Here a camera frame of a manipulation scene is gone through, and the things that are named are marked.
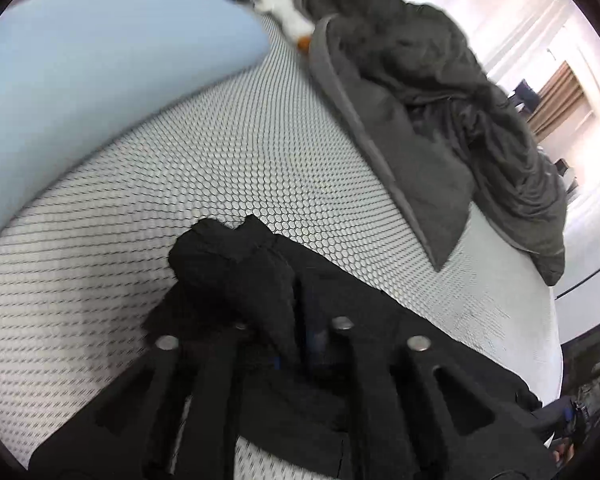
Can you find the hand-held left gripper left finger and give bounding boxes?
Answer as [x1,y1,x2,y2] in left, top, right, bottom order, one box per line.
[30,322,261,480]

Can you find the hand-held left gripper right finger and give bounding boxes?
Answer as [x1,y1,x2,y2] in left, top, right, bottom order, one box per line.
[305,316,556,480]

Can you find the black pants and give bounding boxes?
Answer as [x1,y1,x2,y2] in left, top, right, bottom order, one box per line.
[142,215,546,480]

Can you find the honeycomb patterned bed mattress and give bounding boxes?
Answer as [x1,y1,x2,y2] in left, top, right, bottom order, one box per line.
[0,10,563,480]

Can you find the dark grey blanket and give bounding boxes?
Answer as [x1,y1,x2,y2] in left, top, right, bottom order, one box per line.
[300,0,567,287]

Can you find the brown curtain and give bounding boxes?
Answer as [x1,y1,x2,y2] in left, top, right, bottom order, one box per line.
[525,61,593,143]

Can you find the light blue pillow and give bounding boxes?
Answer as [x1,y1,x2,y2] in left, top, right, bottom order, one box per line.
[0,0,272,253]

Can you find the white sheer curtain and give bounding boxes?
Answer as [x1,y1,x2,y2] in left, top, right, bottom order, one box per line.
[402,0,600,96]

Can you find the white plush toy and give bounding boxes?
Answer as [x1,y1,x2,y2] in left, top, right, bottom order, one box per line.
[252,0,315,43]

